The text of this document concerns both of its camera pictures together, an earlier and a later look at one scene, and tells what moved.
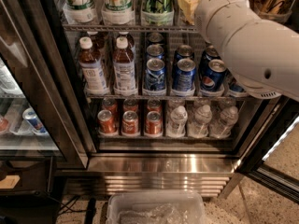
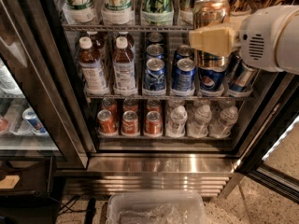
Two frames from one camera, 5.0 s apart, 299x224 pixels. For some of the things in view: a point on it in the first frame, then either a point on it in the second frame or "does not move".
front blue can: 155,75 does not move
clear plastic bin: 155,207 does not move
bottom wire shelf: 164,137 does not move
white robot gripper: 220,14 -> 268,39
